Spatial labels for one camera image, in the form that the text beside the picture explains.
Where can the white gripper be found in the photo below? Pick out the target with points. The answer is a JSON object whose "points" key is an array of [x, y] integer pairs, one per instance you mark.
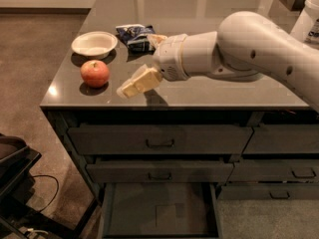
{"points": [[168, 56]]}

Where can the red apple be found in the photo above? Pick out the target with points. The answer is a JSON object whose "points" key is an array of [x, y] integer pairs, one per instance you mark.
{"points": [[95, 73]]}

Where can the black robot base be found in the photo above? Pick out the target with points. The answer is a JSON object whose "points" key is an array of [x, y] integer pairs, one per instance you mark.
{"points": [[16, 159]]}

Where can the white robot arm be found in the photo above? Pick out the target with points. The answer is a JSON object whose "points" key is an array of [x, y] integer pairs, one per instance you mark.
{"points": [[245, 46]]}

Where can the top left drawer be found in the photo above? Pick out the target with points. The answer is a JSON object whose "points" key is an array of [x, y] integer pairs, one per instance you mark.
{"points": [[159, 139]]}

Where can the middle left drawer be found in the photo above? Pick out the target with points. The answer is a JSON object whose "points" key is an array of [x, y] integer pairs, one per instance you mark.
{"points": [[125, 171]]}

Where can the top right drawer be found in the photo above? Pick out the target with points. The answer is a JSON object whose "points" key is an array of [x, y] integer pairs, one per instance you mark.
{"points": [[284, 139]]}

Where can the middle right drawer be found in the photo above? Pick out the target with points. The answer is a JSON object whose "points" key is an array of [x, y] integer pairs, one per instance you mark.
{"points": [[275, 170]]}

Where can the open bottom left drawer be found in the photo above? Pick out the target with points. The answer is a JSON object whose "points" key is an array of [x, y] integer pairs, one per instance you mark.
{"points": [[159, 211]]}

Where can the bottom right drawer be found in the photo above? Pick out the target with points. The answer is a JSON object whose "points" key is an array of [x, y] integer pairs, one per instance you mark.
{"points": [[270, 192]]}

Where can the blue chip bag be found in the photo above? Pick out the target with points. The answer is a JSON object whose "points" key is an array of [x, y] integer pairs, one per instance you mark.
{"points": [[135, 37]]}

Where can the white bowl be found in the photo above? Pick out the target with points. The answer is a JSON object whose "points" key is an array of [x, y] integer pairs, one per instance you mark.
{"points": [[95, 45]]}

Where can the white plastic canister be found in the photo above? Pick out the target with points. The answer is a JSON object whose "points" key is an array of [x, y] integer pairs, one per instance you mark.
{"points": [[306, 28]]}

